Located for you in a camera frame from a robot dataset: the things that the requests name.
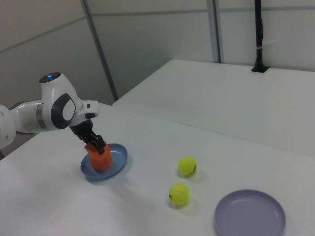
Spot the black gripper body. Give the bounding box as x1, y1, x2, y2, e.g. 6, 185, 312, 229
69, 119, 94, 140

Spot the yellow tennis ball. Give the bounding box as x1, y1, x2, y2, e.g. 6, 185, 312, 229
168, 183, 190, 206
178, 156, 197, 178

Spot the blue plate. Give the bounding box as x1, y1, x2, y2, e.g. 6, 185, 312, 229
80, 143, 129, 182

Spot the purple plate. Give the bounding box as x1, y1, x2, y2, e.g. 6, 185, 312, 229
213, 189, 287, 236

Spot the black pole stand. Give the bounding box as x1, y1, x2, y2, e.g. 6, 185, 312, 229
251, 0, 269, 73

